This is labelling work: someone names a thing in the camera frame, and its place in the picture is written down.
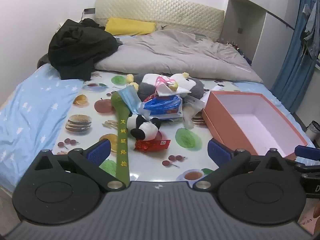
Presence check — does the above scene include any black clothes pile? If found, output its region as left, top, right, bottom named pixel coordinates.
left=47, top=18, right=123, bottom=81

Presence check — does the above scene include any blue face mask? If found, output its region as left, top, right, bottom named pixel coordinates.
left=117, top=84, right=142, bottom=117

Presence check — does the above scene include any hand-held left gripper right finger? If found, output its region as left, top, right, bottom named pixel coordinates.
left=194, top=138, right=300, bottom=191

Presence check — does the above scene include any grey white penguin plush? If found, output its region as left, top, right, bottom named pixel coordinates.
left=126, top=72, right=207, bottom=103

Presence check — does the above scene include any blue white plastic bag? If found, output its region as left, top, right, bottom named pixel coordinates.
left=139, top=95, right=184, bottom=120

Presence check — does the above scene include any green massage stick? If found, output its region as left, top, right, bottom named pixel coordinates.
left=111, top=91, right=131, bottom=184

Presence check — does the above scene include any hanging denim clothing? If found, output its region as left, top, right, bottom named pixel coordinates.
left=301, top=4, right=320, bottom=60

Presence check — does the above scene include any white printed paper bag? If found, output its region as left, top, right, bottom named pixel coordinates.
left=297, top=200, right=320, bottom=236

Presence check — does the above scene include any orange cardboard box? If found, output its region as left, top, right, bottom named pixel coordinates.
left=201, top=91, right=308, bottom=161

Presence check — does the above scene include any cream quilted headboard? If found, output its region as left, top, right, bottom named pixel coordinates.
left=94, top=0, right=225, bottom=42

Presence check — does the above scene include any row of cosmetic bottles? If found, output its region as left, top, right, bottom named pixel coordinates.
left=217, top=38, right=242, bottom=50

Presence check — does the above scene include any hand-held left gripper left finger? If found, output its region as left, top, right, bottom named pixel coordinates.
left=34, top=139, right=128, bottom=192

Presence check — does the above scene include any white trash bin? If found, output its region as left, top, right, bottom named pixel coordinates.
left=305, top=120, right=320, bottom=145

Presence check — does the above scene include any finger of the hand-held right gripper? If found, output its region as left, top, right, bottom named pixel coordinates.
left=294, top=145, right=320, bottom=173

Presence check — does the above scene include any grey duvet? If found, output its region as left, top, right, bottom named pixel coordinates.
left=95, top=29, right=263, bottom=83

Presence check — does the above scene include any clear plastic packet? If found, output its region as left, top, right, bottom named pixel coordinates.
left=182, top=96, right=209, bottom=129

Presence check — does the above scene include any yellow pillow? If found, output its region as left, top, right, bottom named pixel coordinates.
left=104, top=17, right=156, bottom=36

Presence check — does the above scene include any grey wardrobe cabinet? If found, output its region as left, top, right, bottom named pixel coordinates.
left=221, top=0, right=300, bottom=67

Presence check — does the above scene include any food printed mat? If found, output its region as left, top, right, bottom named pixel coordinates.
left=51, top=70, right=240, bottom=183

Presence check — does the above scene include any panda plush toy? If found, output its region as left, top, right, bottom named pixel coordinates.
left=127, top=114, right=162, bottom=141

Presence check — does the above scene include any blue curtain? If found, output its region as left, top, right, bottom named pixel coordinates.
left=271, top=0, right=319, bottom=114

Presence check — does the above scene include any small pink yellow toy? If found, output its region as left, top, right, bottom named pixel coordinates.
left=155, top=76, right=178, bottom=95

